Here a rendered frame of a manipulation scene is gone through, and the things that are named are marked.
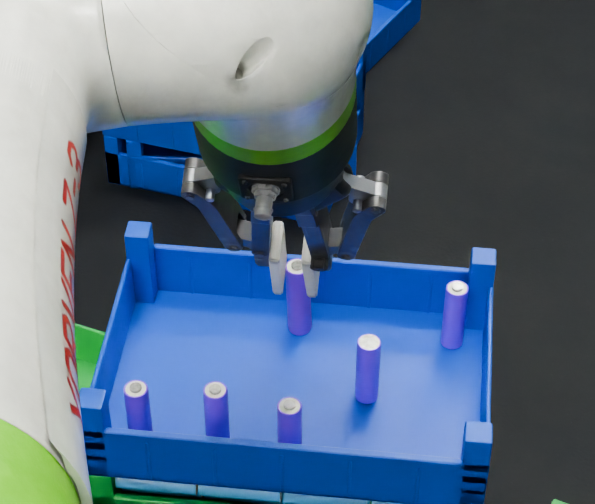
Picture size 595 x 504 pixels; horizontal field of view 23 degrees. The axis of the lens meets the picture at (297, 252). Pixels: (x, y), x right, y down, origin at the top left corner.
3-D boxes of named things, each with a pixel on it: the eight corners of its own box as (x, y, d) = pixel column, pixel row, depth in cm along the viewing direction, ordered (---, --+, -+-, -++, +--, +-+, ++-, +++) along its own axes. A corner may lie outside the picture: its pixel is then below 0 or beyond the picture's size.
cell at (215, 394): (231, 434, 113) (229, 379, 108) (228, 453, 111) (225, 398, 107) (208, 432, 113) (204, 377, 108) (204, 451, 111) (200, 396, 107)
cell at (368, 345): (380, 351, 110) (377, 407, 115) (382, 334, 111) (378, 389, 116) (356, 349, 110) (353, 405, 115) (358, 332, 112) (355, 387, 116)
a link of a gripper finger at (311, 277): (305, 222, 100) (316, 223, 100) (311, 259, 107) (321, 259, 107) (300, 263, 99) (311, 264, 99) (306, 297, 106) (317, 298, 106)
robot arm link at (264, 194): (365, 5, 80) (200, -6, 81) (345, 200, 76) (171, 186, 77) (365, 59, 86) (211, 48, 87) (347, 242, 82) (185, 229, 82)
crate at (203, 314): (487, 315, 122) (496, 247, 117) (482, 512, 108) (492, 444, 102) (136, 287, 125) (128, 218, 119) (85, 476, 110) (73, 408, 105)
